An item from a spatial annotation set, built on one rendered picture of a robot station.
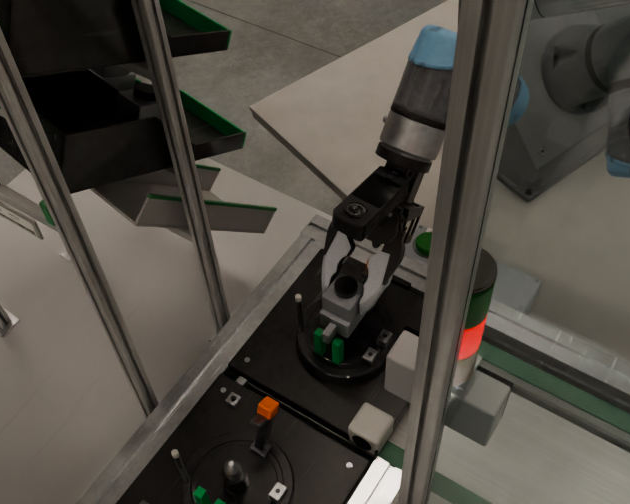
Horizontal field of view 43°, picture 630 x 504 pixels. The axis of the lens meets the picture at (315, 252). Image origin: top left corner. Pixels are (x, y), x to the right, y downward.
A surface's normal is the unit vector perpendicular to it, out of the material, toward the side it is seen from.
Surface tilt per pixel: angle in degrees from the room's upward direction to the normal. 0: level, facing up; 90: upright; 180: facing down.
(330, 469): 0
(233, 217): 90
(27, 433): 0
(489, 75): 90
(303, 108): 0
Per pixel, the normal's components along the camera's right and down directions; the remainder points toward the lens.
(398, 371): -0.54, 0.68
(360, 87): -0.04, -0.61
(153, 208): 0.73, 0.52
